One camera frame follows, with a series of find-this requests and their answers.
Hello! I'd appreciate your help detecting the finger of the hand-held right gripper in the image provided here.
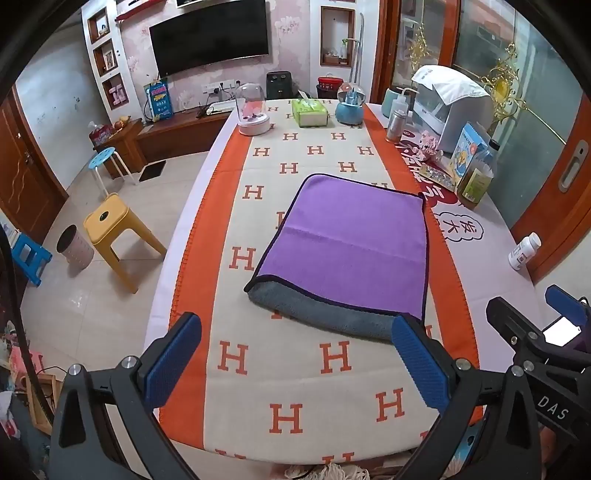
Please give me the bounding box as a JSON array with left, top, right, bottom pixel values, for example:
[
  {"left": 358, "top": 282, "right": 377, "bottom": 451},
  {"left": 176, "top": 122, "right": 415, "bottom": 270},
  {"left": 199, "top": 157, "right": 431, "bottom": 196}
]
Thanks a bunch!
[
  {"left": 545, "top": 285, "right": 591, "bottom": 329},
  {"left": 486, "top": 296, "right": 549, "bottom": 370}
]

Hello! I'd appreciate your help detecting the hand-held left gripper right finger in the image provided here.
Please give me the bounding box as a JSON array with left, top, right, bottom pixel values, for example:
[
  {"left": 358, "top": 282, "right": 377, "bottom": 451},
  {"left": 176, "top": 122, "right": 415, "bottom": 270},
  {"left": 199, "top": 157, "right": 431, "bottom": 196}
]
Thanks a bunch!
[{"left": 392, "top": 313, "right": 542, "bottom": 480}]

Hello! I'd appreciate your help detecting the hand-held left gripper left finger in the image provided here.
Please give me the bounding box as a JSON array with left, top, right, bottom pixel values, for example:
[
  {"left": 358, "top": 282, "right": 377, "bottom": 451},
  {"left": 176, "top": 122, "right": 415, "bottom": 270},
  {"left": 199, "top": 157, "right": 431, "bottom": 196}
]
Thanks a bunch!
[{"left": 48, "top": 312, "right": 204, "bottom": 480}]

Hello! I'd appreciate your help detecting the purple and grey towel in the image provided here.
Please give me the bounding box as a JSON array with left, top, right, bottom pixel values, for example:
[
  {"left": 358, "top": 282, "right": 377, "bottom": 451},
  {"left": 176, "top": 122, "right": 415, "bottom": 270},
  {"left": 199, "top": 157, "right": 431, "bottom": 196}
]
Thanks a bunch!
[{"left": 244, "top": 174, "right": 431, "bottom": 343}]

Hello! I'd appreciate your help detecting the white pill bottle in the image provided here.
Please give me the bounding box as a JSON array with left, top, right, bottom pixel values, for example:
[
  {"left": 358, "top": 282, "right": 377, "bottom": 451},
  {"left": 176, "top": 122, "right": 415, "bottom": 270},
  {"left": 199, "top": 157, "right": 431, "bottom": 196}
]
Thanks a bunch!
[{"left": 508, "top": 232, "right": 542, "bottom": 271}]

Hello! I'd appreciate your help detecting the white printed tablecloth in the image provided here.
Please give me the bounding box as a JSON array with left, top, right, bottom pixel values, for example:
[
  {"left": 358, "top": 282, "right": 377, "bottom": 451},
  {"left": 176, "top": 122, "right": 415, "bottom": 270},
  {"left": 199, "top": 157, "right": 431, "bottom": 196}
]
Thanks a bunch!
[{"left": 144, "top": 98, "right": 536, "bottom": 352}]

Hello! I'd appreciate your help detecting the wooden sliding door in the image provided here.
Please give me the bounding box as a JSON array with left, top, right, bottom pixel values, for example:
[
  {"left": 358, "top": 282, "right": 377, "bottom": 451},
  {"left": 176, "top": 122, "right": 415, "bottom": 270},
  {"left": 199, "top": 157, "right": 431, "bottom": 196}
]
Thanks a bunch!
[{"left": 508, "top": 97, "right": 591, "bottom": 284}]

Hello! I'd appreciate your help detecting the orange and cream printed blanket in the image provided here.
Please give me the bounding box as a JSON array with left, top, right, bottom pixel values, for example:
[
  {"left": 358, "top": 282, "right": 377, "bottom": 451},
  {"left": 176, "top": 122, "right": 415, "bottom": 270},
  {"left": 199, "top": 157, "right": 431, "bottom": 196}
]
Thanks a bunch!
[{"left": 157, "top": 98, "right": 485, "bottom": 464}]

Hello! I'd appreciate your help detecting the wooden crate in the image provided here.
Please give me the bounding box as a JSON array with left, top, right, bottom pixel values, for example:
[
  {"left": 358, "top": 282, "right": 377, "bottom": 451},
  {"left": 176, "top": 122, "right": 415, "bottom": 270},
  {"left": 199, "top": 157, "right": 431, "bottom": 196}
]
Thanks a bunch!
[{"left": 27, "top": 373, "right": 66, "bottom": 437}]

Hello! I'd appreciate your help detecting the oil bottle with green label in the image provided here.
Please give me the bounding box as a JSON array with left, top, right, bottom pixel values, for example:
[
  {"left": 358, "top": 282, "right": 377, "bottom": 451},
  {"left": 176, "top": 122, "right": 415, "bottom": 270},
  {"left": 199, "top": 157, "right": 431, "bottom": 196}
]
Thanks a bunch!
[{"left": 455, "top": 140, "right": 502, "bottom": 211}]

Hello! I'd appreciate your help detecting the pink wastebasket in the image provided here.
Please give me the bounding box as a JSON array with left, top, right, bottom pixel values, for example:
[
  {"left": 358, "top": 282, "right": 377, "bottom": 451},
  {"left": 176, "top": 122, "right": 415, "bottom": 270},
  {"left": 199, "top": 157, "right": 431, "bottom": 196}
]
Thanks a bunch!
[{"left": 56, "top": 224, "right": 95, "bottom": 270}]

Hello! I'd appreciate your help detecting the yellow plastic stool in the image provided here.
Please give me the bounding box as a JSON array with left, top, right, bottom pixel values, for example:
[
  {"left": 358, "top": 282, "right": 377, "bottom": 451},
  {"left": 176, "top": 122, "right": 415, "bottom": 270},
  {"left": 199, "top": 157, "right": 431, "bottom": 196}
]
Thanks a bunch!
[{"left": 83, "top": 193, "right": 168, "bottom": 295}]

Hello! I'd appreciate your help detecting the blister pack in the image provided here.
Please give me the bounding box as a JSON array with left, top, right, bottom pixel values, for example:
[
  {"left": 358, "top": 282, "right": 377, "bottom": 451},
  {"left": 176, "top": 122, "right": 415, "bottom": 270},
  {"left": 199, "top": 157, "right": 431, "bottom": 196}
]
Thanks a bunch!
[{"left": 422, "top": 165, "right": 459, "bottom": 186}]

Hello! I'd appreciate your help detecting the blue printed carton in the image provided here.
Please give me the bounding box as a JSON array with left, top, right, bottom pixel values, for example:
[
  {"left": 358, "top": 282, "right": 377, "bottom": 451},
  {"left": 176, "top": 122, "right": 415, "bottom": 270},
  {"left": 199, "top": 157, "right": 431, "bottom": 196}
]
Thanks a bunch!
[{"left": 450, "top": 121, "right": 491, "bottom": 186}]

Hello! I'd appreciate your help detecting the blue step stool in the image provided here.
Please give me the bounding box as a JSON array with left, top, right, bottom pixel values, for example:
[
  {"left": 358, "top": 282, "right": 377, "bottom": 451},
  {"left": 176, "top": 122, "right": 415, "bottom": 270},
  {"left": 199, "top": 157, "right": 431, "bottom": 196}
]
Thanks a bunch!
[{"left": 9, "top": 233, "right": 54, "bottom": 287}]

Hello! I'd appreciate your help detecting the pink toy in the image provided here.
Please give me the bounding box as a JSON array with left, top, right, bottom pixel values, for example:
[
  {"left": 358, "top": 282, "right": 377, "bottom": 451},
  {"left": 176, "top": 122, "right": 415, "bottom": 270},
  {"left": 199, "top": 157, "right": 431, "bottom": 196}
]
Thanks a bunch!
[{"left": 417, "top": 130, "right": 442, "bottom": 160}]

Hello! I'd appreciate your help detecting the blue round stool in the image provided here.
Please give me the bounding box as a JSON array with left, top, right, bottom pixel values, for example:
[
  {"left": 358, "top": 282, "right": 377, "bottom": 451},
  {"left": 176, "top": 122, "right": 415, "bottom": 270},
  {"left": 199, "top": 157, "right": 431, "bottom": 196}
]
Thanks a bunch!
[{"left": 87, "top": 147, "right": 140, "bottom": 197}]

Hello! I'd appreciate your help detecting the white countertop appliance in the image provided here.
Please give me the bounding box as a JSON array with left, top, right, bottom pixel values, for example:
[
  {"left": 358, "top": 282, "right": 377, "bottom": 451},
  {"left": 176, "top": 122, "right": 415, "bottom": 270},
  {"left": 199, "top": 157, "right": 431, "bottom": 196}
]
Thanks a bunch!
[{"left": 410, "top": 65, "right": 494, "bottom": 158}]

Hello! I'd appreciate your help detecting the wooden television cabinet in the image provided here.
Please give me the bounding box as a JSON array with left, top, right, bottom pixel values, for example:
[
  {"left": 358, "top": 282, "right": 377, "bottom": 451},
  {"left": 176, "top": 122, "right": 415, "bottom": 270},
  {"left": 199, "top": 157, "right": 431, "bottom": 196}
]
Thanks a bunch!
[{"left": 92, "top": 110, "right": 232, "bottom": 179}]

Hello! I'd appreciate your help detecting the gold door ornament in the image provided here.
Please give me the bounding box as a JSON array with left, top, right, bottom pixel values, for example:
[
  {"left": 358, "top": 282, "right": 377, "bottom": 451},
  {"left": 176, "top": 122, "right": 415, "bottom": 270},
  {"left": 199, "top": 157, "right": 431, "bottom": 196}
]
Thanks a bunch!
[{"left": 480, "top": 44, "right": 529, "bottom": 116}]

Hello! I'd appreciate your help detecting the red snack bag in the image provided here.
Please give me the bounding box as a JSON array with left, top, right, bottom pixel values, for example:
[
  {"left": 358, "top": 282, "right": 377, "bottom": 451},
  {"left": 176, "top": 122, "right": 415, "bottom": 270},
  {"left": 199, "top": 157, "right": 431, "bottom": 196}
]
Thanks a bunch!
[{"left": 89, "top": 122, "right": 114, "bottom": 147}]

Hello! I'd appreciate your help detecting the brown wooden door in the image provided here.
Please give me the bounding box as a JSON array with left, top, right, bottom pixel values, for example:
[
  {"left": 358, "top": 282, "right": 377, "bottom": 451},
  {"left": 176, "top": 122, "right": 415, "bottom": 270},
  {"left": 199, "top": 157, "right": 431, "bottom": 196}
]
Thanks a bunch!
[{"left": 0, "top": 87, "right": 68, "bottom": 232}]

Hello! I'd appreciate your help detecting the white squeeze bottle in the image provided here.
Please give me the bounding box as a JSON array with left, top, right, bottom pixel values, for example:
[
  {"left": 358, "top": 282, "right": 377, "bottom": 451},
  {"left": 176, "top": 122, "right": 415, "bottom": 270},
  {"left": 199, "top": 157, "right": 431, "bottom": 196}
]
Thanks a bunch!
[{"left": 382, "top": 87, "right": 415, "bottom": 119}]

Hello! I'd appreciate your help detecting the blue printed box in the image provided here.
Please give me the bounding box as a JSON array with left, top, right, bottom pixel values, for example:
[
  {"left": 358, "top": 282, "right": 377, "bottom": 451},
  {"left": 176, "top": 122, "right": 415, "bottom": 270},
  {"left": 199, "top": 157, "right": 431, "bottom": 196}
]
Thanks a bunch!
[{"left": 143, "top": 80, "right": 175, "bottom": 123}]

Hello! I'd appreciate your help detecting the glass dome lamp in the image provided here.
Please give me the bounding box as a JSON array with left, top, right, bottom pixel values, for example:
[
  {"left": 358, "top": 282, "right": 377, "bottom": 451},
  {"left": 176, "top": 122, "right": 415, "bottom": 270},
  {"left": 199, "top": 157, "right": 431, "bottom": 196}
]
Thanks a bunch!
[{"left": 235, "top": 82, "right": 271, "bottom": 137}]

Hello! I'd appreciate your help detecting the blue snow globe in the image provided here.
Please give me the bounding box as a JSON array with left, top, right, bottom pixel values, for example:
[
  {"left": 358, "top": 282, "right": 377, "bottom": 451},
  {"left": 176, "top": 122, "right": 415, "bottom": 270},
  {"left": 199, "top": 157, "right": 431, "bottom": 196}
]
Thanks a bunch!
[{"left": 335, "top": 80, "right": 367, "bottom": 125}]

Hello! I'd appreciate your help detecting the green tissue box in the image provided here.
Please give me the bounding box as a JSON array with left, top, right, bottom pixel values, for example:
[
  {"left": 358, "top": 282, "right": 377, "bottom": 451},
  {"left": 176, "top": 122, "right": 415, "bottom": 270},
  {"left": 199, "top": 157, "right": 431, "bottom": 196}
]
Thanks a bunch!
[{"left": 291, "top": 91, "right": 329, "bottom": 128}]

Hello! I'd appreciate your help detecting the black air fryer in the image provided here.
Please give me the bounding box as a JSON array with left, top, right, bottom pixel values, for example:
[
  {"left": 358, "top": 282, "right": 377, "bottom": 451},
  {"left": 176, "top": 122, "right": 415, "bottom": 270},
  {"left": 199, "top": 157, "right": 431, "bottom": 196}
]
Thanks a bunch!
[{"left": 266, "top": 71, "right": 299, "bottom": 99}]

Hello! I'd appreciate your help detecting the red lidded pot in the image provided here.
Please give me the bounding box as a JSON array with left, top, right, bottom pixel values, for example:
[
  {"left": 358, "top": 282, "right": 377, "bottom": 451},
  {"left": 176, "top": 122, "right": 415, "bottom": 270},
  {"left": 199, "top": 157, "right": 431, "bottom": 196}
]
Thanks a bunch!
[{"left": 316, "top": 74, "right": 343, "bottom": 99}]

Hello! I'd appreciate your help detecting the black flat television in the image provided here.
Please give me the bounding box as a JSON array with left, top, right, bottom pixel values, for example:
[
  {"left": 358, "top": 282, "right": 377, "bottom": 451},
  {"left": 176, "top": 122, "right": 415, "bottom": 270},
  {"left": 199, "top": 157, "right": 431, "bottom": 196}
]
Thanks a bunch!
[{"left": 149, "top": 0, "right": 270, "bottom": 77}]

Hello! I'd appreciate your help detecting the black cable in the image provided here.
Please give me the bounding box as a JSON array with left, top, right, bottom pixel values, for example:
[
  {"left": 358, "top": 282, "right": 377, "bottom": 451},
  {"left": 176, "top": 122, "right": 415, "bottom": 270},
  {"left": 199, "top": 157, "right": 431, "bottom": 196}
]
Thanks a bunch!
[{"left": 0, "top": 228, "right": 55, "bottom": 428}]

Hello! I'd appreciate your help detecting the white wall shelf unit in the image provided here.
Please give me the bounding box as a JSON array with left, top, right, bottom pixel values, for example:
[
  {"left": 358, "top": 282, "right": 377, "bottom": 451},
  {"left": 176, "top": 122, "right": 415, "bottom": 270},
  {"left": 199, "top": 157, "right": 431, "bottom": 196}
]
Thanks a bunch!
[{"left": 82, "top": 0, "right": 131, "bottom": 112}]

